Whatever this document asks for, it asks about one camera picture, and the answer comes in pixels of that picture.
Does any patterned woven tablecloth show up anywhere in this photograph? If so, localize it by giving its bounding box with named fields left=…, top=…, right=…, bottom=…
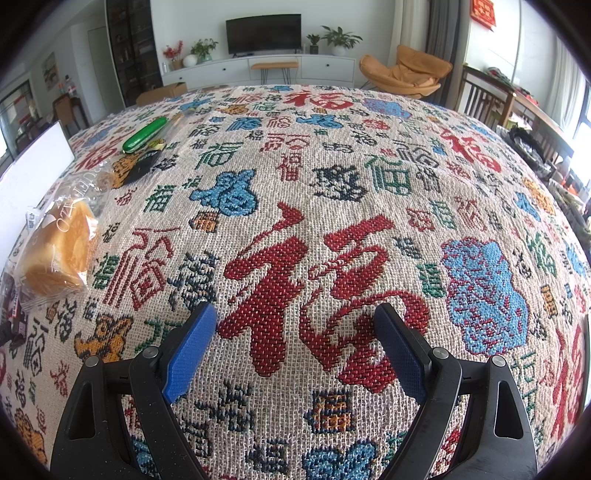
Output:
left=1, top=85, right=590, bottom=479

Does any packaged bread bun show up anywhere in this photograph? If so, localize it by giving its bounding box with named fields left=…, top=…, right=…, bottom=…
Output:
left=15, top=192, right=99, bottom=311

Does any dark snack packet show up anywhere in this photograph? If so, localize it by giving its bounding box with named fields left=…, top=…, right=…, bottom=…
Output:
left=123, top=150, right=161, bottom=185

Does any white cardboard box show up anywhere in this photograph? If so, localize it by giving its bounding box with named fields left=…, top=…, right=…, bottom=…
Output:
left=0, top=122, right=74, bottom=267

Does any brown cardboard box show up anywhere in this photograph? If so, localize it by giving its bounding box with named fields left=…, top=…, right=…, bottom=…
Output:
left=136, top=82, right=187, bottom=106

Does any dark wooden dining chair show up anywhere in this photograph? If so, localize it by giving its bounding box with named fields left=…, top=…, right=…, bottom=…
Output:
left=455, top=64, right=574, bottom=165

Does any orange lounge chair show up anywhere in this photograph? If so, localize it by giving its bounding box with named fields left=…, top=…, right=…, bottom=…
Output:
left=359, top=45, right=453, bottom=99

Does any red flower vase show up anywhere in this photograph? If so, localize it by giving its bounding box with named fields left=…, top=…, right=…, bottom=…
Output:
left=162, top=40, right=183, bottom=71

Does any small wooden bench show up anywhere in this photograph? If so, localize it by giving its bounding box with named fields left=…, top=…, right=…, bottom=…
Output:
left=250, top=61, right=300, bottom=85

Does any dark glass cabinet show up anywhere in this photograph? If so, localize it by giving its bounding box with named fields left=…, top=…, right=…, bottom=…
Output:
left=104, top=0, right=162, bottom=107

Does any white tv cabinet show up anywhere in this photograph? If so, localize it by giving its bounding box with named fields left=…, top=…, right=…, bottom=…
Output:
left=162, top=54, right=358, bottom=91

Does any green plant by flowers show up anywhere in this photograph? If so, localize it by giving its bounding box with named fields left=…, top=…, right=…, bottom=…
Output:
left=190, top=38, right=218, bottom=64

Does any black flat television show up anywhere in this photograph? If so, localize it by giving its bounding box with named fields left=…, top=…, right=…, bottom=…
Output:
left=225, top=14, right=301, bottom=55

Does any potted green plant right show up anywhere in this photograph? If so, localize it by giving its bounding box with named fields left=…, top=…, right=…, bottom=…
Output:
left=322, top=25, right=363, bottom=56

